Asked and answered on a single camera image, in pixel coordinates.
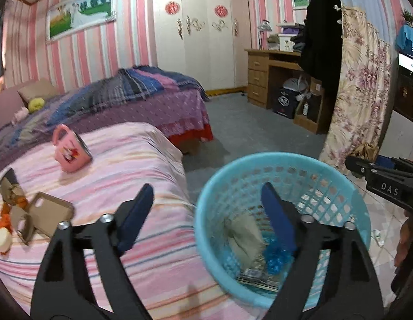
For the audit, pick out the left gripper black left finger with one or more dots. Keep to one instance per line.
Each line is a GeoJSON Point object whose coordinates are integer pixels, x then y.
{"type": "Point", "coordinates": [82, 276]}

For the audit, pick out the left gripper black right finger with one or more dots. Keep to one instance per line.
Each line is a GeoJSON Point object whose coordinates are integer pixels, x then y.
{"type": "Point", "coordinates": [350, 289]}

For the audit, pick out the blue plastic bag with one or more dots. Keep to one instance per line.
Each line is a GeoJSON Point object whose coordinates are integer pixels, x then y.
{"type": "Point", "coordinates": [277, 254]}

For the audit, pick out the orange plastic wrapper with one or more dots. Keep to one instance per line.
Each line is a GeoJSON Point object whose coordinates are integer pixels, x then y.
{"type": "Point", "coordinates": [5, 217]}

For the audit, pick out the grey-green paper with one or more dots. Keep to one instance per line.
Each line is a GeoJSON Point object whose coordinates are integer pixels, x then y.
{"type": "Point", "coordinates": [244, 238]}

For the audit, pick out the brown cardboard tube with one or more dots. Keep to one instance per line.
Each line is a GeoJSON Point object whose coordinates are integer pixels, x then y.
{"type": "Point", "coordinates": [22, 223]}

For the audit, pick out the person's hand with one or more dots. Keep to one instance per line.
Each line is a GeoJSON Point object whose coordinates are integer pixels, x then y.
{"type": "Point", "coordinates": [406, 238]}

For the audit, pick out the floral curtain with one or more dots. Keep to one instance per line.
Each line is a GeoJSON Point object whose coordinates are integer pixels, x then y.
{"type": "Point", "coordinates": [363, 91]}

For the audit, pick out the beige phone case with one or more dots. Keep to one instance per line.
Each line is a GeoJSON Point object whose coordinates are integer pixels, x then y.
{"type": "Point", "coordinates": [47, 211]}

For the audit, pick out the pink striped bedsheet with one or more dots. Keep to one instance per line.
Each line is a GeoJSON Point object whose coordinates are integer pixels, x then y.
{"type": "Point", "coordinates": [164, 265]}

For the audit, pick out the light blue plastic basket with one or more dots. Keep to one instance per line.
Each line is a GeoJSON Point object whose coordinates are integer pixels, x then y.
{"type": "Point", "coordinates": [276, 189]}

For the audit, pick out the black phone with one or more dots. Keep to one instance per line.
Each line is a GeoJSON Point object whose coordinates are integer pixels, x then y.
{"type": "Point", "coordinates": [9, 176]}

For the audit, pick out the pink cartoon mug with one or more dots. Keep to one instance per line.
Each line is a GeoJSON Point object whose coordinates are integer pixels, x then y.
{"type": "Point", "coordinates": [71, 152]}

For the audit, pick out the black hanging coat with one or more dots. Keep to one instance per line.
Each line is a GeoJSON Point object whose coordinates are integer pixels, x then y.
{"type": "Point", "coordinates": [321, 56]}

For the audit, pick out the wooden desk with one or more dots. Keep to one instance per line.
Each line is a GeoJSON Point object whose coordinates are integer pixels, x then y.
{"type": "Point", "coordinates": [276, 81]}

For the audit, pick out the pink plush toy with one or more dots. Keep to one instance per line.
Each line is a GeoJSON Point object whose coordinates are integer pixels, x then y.
{"type": "Point", "coordinates": [20, 115]}

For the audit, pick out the yellow plush toy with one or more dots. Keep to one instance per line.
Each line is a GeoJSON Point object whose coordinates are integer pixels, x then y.
{"type": "Point", "coordinates": [35, 104]}

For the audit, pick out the pink headboard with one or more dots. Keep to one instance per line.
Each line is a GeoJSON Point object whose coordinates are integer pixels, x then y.
{"type": "Point", "coordinates": [11, 101]}

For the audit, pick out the desk lamp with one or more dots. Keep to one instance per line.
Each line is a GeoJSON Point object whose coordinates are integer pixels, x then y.
{"type": "Point", "coordinates": [263, 29]}

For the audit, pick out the brown pillow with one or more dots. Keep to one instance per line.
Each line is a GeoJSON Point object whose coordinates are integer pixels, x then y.
{"type": "Point", "coordinates": [42, 88]}

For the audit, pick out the purple plaid blanket bed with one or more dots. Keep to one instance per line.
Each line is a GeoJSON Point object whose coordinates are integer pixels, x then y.
{"type": "Point", "coordinates": [172, 102]}

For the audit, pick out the white wardrobe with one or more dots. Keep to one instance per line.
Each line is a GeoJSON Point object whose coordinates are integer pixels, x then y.
{"type": "Point", "coordinates": [204, 39]}

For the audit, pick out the framed wedding picture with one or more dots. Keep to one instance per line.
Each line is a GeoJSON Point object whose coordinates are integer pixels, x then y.
{"type": "Point", "coordinates": [71, 16]}

